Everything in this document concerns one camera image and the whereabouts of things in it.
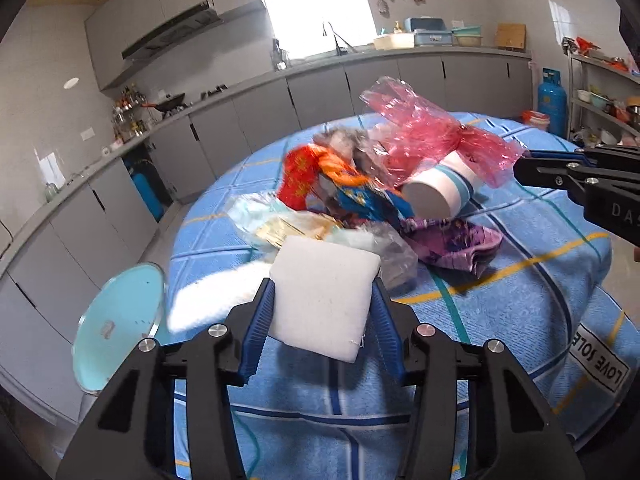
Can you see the green plastic basin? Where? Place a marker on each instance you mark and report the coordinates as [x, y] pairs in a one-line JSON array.
[[467, 39]]

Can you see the cream plastic basin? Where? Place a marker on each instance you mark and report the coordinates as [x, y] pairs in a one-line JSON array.
[[395, 42]]

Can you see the red plastic film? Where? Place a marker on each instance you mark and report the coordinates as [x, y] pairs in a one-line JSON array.
[[430, 130]]

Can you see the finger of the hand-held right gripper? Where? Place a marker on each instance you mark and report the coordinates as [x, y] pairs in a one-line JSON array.
[[540, 172], [565, 156]]

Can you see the white foam sponge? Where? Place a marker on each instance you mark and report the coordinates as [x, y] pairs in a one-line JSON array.
[[320, 295]]

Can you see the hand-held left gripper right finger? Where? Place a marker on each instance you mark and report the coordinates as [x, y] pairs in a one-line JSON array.
[[387, 330]]

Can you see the grey kitchen counter cabinets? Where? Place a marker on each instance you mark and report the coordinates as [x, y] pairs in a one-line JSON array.
[[320, 90]]

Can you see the metal spice rack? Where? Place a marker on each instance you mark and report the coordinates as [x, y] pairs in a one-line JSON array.
[[127, 115]]

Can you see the black wok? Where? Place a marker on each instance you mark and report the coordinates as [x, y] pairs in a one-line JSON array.
[[167, 104]]

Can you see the metal shelf rack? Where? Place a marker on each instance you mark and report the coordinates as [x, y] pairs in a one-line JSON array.
[[600, 110]]

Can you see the plaid cloth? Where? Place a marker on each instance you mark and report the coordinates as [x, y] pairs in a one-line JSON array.
[[345, 140]]

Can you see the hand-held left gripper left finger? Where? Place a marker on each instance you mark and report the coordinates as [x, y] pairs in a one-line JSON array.
[[257, 330]]

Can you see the red and white bucket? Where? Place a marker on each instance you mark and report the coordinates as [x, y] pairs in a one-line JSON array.
[[536, 119]]

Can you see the black sink faucet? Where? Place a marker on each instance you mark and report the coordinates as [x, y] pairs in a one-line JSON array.
[[339, 42]]

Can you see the white striped paper cup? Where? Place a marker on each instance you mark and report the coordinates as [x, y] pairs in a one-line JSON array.
[[430, 195]]

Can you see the clear plastic bag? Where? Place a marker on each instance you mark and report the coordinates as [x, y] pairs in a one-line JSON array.
[[390, 255], [285, 230]]

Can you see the blue plaid tablecloth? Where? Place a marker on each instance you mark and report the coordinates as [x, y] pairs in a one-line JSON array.
[[500, 320]]

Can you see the purple snack wrapper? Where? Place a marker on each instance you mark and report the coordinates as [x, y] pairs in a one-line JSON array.
[[450, 245]]

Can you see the gas stove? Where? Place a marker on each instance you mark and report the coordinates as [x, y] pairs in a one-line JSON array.
[[214, 93]]

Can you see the blue dish rack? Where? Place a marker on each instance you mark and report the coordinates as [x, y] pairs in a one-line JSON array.
[[430, 35]]

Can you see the blue gas cylinder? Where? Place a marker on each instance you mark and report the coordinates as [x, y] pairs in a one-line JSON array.
[[551, 105]]

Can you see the hanging scrubber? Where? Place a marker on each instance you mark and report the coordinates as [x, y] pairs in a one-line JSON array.
[[384, 6]]

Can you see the orange and blue snack wrapper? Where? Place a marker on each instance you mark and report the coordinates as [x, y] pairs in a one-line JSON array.
[[310, 170]]

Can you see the bright window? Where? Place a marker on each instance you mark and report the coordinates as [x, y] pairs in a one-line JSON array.
[[310, 5]]

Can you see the green glass jar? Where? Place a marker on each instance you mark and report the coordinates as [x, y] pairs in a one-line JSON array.
[[52, 192]]

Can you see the wooden cutting board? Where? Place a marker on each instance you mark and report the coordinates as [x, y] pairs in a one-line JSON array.
[[510, 37]]

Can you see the black range hood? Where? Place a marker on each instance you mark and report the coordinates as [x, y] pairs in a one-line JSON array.
[[170, 32]]

